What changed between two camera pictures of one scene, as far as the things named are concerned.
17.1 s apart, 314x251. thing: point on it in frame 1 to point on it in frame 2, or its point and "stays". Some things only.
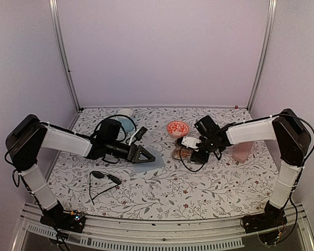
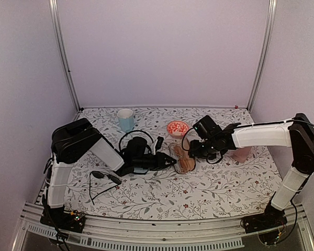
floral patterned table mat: (228, 178) stays
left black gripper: (134, 153) to (161, 163)
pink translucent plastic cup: (241, 150) stays
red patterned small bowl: (178, 128) stays
